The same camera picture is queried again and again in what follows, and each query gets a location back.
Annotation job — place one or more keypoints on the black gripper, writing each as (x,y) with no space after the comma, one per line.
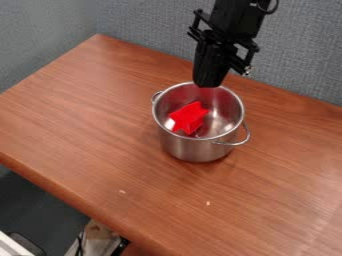
(224,33)

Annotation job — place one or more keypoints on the red plastic block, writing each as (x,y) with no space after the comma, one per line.
(188,117)

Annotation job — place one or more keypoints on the stainless steel pot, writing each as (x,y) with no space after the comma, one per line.
(223,130)

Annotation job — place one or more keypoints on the white object at corner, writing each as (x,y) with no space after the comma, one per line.
(16,245)

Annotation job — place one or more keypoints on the wooden table leg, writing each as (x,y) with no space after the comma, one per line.
(98,241)

